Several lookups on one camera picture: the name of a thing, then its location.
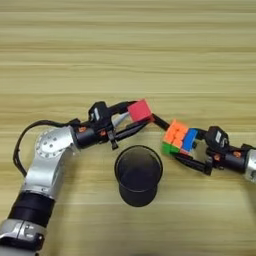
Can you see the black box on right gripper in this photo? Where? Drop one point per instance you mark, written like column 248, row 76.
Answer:
column 218, row 136

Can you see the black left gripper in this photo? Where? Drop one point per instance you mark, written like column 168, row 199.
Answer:
column 88, row 136

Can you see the multicoloured puzzle cube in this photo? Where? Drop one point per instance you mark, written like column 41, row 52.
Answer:
column 180, row 136

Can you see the black mesh cup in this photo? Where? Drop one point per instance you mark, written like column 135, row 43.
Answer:
column 138, row 176

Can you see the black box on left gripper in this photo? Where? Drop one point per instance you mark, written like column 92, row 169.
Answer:
column 97, row 113

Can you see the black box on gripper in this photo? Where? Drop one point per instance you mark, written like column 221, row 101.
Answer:
column 218, row 136
column 97, row 113

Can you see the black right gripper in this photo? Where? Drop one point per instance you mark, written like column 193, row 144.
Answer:
column 230, row 158

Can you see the white marker with black cap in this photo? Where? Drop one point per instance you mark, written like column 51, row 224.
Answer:
column 121, row 119

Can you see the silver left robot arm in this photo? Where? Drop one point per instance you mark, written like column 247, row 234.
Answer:
column 43, row 166

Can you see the red cube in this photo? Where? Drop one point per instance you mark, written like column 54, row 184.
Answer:
column 140, row 111

